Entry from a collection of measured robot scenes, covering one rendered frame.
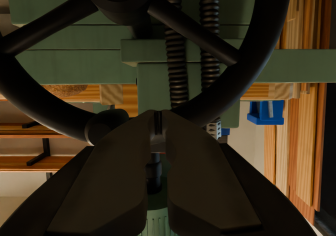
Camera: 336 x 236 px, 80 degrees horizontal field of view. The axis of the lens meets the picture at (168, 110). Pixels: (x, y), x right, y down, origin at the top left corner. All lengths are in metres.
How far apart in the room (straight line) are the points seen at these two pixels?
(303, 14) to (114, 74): 1.61
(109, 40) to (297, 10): 1.58
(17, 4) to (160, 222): 0.53
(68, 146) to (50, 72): 3.03
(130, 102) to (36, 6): 0.23
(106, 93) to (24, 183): 3.67
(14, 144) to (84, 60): 3.50
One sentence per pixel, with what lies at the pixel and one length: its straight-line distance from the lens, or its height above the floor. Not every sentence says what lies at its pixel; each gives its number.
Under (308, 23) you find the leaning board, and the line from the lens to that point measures 1.77.
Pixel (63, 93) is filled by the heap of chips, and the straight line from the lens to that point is 0.44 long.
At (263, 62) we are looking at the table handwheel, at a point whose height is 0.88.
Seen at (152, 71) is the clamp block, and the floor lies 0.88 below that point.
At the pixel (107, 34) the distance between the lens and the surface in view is 0.38.
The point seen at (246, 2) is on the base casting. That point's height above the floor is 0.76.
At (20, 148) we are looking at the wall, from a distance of 3.82.
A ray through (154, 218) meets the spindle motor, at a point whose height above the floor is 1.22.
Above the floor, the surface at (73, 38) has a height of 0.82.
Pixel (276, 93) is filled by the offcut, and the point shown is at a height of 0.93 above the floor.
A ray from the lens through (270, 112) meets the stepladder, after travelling 1.26.
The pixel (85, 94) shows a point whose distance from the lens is 0.55.
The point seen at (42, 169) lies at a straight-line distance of 3.09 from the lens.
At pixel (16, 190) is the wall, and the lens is 4.13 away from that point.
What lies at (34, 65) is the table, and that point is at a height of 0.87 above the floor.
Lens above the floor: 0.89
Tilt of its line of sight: 9 degrees up
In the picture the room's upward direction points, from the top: 180 degrees clockwise
